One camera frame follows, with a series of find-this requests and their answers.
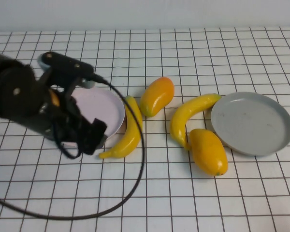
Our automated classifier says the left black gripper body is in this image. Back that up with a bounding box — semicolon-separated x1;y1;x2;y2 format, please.
38;70;109;145

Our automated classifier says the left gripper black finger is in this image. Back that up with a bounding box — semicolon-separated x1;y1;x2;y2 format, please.
78;134;105;156

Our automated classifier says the yellow plastic banana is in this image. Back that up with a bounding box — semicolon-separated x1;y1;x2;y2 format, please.
170;93;222;151
98;95;144;160

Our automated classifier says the orange yellow plastic mango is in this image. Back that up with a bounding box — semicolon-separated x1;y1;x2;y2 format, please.
188;128;229;177
140;76;175;118

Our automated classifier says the pink round plate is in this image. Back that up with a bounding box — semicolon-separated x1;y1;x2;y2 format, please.
70;88;126;147

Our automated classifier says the grey round plate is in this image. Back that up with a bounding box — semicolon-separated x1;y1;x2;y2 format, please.
210;91;290;157

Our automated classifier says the white black grid tablecloth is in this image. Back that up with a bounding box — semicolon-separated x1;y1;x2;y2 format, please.
0;25;290;232

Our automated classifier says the black gripper wire bundle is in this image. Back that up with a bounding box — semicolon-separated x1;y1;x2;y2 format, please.
53;120;82;160

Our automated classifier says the left long black camera cable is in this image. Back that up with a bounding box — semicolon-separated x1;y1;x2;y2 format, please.
0;74;146;220

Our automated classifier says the left silver black wrist camera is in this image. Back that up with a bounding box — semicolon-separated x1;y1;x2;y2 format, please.
37;51;95;89

